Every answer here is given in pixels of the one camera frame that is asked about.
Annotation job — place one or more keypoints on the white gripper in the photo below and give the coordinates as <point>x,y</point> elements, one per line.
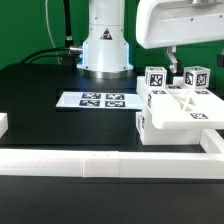
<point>169,23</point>

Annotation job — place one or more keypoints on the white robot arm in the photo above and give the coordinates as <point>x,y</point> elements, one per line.
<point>105,52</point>

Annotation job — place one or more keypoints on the white chair back frame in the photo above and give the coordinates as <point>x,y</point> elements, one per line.
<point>180,108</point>

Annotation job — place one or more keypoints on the white U-shaped obstacle fence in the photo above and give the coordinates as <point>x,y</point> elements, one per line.
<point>90,164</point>

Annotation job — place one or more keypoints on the white part left edge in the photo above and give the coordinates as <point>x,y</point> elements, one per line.
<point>3,124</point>

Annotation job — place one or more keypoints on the white chair seat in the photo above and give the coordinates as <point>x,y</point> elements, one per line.
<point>149,135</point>

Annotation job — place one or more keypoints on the white marker base plate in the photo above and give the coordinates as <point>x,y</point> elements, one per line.
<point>99,100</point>

